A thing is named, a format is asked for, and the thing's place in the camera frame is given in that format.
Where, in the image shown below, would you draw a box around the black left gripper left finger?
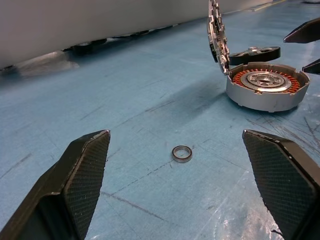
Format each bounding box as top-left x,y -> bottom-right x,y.
0,129 -> 111,240

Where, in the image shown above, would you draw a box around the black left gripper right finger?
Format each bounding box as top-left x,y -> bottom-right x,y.
241,129 -> 320,240

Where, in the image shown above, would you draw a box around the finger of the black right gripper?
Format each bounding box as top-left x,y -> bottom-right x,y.
283,17 -> 320,44
301,58 -> 320,75

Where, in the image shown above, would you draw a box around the silver motor housing copper windings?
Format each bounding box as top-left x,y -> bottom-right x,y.
226,62 -> 311,114

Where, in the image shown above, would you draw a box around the white backdrop sheet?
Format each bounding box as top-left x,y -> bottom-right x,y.
0,0 -> 283,72

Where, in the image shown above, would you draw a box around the black rotor ring silver hub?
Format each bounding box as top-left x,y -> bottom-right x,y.
228,45 -> 281,67

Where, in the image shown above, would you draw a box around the small metal bearing ring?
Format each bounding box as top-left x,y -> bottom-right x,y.
171,145 -> 193,164

